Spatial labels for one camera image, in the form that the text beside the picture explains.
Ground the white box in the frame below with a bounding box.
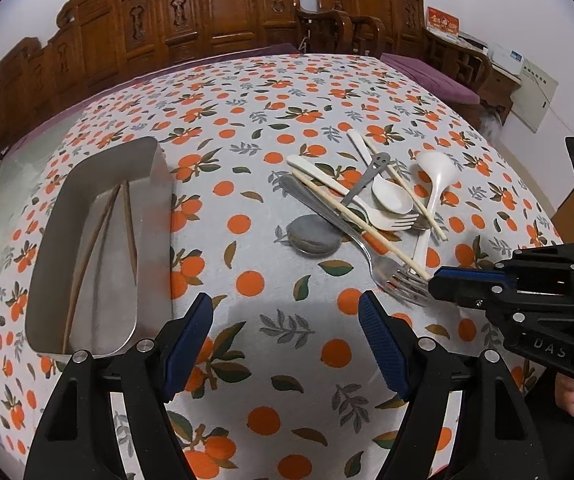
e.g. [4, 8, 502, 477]
[487, 42, 525, 77]

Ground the metal fork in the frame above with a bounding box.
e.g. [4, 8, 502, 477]
[279, 174, 430, 307]

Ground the white plastic bag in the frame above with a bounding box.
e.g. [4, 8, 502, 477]
[479, 105, 505, 142]

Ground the long carved wooden bench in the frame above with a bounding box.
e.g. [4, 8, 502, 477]
[0, 0, 302, 143]

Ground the wooden armchair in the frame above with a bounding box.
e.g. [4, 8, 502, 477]
[424, 30, 515, 118]

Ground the cream chopstick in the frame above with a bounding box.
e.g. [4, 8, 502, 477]
[292, 167, 432, 281]
[361, 136, 448, 242]

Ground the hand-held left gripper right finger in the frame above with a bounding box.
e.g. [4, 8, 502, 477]
[358, 290, 550, 480]

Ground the red wall sign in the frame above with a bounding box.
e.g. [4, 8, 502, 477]
[426, 6, 460, 37]

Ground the rectangular metal tray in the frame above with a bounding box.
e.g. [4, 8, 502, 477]
[24, 136, 175, 358]

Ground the wooden chair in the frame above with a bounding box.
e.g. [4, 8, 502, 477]
[351, 15, 388, 58]
[294, 7, 352, 56]

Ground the person's right hand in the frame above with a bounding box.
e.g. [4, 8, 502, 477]
[553, 374, 574, 417]

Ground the white plastic spoon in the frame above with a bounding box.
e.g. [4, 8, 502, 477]
[347, 129, 414, 213]

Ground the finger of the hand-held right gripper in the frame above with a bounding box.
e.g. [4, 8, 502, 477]
[428, 266, 518, 309]

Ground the orange print tablecloth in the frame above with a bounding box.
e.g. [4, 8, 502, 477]
[0, 52, 568, 480]

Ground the grey smiley handle spoon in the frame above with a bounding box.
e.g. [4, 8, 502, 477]
[287, 152, 392, 259]

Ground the white wall panel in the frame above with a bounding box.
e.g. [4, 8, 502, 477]
[509, 57, 560, 133]

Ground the white plastic fork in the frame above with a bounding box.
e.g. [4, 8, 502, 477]
[287, 154, 418, 232]

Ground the brown wooden chopstick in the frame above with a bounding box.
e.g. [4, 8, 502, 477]
[62, 195, 116, 353]
[123, 180, 138, 276]
[67, 184, 124, 346]

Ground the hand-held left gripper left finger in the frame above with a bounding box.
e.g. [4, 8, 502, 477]
[23, 292, 214, 480]

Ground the purple seat cushion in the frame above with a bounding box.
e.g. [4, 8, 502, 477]
[382, 52, 482, 107]

